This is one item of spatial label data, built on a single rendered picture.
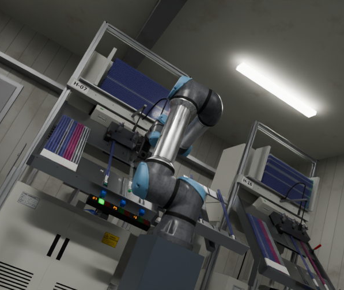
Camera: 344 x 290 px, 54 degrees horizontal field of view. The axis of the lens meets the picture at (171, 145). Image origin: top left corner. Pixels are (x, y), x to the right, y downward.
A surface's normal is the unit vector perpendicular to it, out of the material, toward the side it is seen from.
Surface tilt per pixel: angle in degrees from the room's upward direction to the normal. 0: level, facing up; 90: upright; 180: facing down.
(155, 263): 90
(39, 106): 90
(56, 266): 90
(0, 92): 90
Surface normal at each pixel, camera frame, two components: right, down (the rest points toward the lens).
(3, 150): 0.40, -0.21
